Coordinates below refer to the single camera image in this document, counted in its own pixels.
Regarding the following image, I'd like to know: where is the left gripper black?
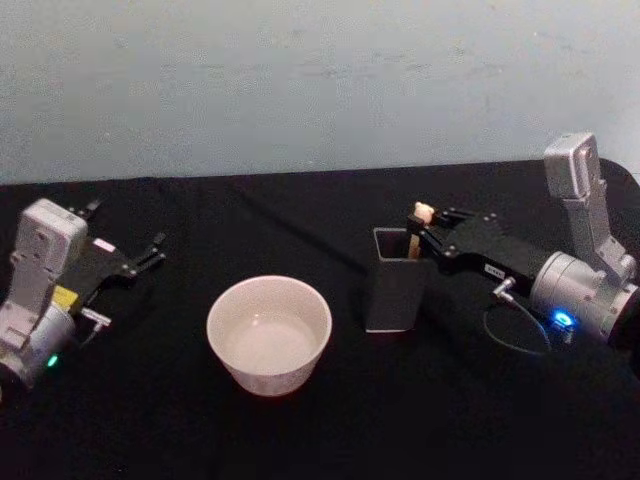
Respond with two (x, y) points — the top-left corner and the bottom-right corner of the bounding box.
(53, 198), (169, 317)

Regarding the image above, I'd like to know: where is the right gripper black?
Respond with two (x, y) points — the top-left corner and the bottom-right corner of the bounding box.
(408, 206), (547, 297)

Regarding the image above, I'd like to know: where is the wooden spoon with bear top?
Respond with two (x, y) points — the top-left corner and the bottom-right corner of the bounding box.
(406, 201), (435, 262)

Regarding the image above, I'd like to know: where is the grey rectangular utensil holder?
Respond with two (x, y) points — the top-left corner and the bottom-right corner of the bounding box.
(365, 226), (430, 335)

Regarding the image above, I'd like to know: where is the white ceramic bowl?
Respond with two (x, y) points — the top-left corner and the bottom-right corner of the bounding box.
(205, 274), (334, 398)

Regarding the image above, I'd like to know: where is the black table cloth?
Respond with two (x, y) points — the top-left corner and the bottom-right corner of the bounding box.
(0, 157), (640, 480)

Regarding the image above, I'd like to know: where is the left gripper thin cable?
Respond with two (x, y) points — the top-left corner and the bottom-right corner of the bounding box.
(77, 307), (113, 349)

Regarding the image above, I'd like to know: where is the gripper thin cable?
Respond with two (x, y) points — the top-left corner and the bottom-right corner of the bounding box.
(77, 307), (113, 349)
(482, 277), (555, 357)

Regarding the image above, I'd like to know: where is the right gripper thin cable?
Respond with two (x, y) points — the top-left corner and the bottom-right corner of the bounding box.
(482, 277), (555, 357)

